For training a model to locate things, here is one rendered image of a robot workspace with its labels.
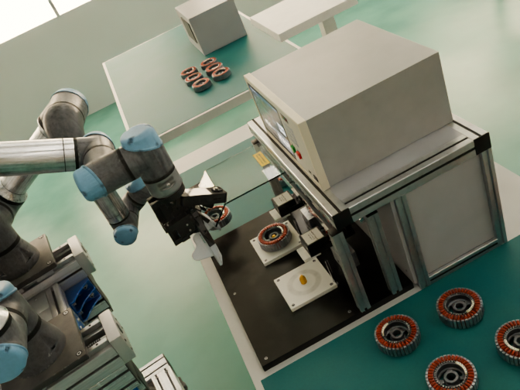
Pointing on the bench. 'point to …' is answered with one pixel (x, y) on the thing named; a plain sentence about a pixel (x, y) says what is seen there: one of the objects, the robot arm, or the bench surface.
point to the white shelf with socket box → (299, 17)
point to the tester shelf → (383, 169)
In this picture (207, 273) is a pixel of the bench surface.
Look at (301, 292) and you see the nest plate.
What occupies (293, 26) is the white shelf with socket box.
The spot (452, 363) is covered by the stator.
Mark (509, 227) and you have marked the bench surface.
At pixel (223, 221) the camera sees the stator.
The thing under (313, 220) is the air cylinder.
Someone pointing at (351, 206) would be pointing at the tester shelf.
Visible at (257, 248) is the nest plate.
